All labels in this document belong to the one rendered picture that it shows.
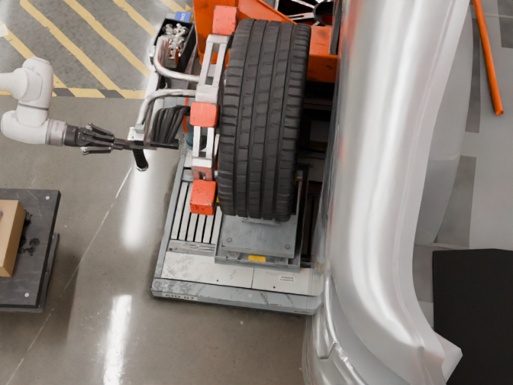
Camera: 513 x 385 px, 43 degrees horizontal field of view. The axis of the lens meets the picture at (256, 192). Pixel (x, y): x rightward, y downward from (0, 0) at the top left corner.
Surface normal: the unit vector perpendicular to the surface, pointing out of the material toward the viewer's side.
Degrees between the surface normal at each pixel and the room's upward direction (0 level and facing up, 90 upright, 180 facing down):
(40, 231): 0
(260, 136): 42
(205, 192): 0
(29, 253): 0
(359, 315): 66
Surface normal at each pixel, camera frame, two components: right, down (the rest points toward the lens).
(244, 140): -0.08, 0.29
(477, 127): -0.04, -0.16
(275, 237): 0.00, -0.48
